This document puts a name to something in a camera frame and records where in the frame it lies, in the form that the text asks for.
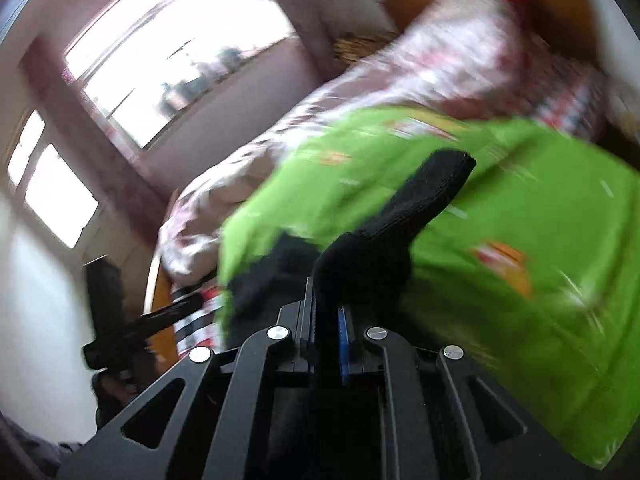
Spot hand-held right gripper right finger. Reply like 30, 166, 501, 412
339, 305, 556, 480

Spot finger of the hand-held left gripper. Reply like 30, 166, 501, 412
122, 293, 204, 342

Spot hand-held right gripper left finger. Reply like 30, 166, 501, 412
57, 277, 322, 480

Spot black pants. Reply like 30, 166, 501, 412
220, 149, 477, 480

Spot small window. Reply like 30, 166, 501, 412
6, 109, 99, 250

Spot green cartoon printed blanket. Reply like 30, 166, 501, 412
216, 105, 640, 471

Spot white patterned pillow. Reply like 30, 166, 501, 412
159, 0, 608, 281

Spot large window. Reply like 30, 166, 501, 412
64, 0, 297, 150

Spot brown patterned bundle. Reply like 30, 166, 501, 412
332, 31, 401, 67

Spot plain wooden headboard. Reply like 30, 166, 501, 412
145, 0, 603, 376

